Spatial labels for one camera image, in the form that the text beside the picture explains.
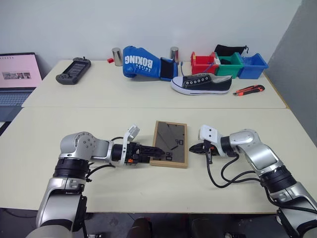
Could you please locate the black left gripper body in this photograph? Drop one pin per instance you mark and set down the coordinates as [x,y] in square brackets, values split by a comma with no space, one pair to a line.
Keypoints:
[135,154]

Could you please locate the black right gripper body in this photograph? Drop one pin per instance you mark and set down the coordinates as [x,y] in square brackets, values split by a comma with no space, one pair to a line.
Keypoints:
[212,151]

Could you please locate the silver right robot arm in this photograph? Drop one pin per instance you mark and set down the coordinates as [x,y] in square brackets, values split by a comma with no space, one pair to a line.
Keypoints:
[262,153]

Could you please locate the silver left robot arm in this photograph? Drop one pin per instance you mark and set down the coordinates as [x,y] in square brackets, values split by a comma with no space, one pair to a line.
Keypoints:
[99,148]

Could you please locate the black canvas sneaker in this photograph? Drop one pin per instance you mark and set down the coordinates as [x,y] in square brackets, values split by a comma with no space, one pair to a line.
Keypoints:
[210,85]

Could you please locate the orange black utility knife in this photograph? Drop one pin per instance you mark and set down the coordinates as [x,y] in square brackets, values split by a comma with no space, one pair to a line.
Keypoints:
[248,90]

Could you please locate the dark reddish rounded shape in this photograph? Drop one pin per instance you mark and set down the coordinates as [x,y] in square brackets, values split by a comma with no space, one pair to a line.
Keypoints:
[141,228]

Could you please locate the red plastic bin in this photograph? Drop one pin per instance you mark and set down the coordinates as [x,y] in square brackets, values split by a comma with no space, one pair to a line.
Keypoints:
[203,65]

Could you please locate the green plastic bin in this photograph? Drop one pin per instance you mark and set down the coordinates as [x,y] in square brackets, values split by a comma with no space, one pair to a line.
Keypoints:
[229,69]

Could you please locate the blue boxing glove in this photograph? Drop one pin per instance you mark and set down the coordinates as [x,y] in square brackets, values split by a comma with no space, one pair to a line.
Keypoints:
[141,62]

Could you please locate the blue plastic bin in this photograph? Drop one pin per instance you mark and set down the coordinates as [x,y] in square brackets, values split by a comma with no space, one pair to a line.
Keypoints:
[253,69]

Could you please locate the silver metal cylinder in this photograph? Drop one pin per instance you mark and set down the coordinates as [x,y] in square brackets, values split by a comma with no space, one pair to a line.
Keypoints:
[116,57]
[174,53]

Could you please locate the small red block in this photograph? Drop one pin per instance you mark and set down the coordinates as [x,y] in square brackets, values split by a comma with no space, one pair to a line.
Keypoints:
[110,60]

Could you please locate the black fabric pouch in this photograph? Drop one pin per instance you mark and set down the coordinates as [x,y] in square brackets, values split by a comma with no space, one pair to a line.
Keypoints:
[229,49]

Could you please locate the grey handheld game controller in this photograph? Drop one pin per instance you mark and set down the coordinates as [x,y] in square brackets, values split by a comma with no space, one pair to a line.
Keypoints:
[73,70]

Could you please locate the open grey laptop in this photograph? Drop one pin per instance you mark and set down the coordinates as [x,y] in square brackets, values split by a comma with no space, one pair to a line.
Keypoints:
[17,74]

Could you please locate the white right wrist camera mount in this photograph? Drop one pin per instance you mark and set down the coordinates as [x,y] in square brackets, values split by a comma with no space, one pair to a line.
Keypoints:
[209,134]

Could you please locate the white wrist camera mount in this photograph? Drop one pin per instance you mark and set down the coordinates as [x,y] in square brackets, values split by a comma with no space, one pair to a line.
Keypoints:
[132,131]
[209,134]

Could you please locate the wooden picture frame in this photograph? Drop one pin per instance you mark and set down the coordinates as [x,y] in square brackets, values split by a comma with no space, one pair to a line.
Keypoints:
[171,143]

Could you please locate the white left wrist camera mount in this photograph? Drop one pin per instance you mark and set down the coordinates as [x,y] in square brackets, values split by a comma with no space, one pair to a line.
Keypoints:
[132,131]

